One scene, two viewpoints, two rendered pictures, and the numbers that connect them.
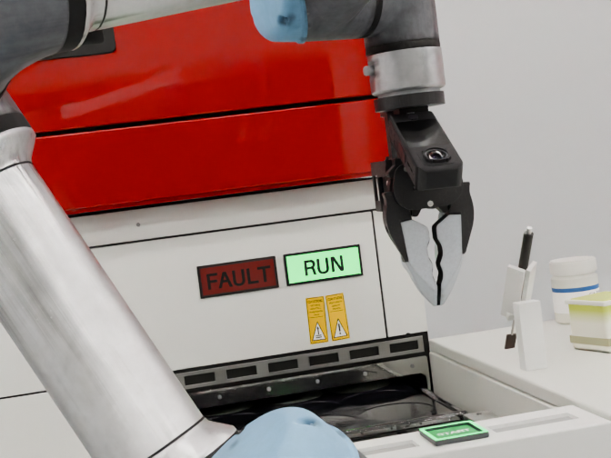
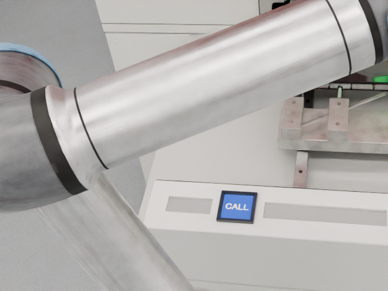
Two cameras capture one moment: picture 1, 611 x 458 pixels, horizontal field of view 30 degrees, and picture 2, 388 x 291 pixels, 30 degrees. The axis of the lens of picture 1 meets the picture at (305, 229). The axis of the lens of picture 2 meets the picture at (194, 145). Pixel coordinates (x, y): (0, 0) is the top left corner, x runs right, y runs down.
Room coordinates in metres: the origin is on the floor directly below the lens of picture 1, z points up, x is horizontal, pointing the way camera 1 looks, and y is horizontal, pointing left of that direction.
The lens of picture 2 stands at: (0.48, -0.15, 1.84)
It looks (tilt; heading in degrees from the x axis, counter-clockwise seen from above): 47 degrees down; 29
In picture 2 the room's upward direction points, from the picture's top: 11 degrees counter-clockwise
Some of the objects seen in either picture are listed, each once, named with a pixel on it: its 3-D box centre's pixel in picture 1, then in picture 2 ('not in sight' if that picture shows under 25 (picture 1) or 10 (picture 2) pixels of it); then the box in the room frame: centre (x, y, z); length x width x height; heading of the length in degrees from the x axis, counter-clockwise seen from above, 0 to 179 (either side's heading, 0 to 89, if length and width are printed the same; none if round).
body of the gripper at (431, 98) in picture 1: (414, 155); not in sight; (1.16, -0.12, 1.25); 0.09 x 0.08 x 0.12; 11
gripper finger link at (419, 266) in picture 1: (412, 261); not in sight; (1.15, -0.10, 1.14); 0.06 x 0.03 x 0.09; 11
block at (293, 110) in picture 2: not in sight; (293, 117); (1.36, 0.12, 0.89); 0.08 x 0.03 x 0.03; 11
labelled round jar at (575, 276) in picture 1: (575, 290); not in sight; (1.73, -0.40, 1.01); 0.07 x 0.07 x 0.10
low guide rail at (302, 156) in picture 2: not in sight; (306, 123); (1.40, 0.11, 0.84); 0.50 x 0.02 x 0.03; 11
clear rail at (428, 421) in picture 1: (331, 437); (373, 86); (1.46, 0.00, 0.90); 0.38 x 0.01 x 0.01; 101
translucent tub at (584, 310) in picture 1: (607, 321); not in sight; (1.49, -0.38, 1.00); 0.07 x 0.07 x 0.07; 29
